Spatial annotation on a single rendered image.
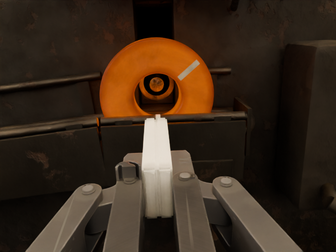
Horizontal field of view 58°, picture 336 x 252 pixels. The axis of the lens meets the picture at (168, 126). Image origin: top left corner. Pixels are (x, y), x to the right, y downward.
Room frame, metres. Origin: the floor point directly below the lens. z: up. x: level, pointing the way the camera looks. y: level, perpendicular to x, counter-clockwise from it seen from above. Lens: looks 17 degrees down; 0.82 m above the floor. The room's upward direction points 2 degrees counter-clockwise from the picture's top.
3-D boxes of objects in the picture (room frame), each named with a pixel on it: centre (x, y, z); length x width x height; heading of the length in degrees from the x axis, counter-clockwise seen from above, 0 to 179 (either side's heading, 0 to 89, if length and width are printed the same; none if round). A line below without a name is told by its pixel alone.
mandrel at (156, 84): (0.58, 0.02, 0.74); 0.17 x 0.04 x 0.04; 2
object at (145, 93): (0.66, 0.02, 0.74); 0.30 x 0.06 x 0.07; 2
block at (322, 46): (0.43, -0.22, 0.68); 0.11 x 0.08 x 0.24; 2
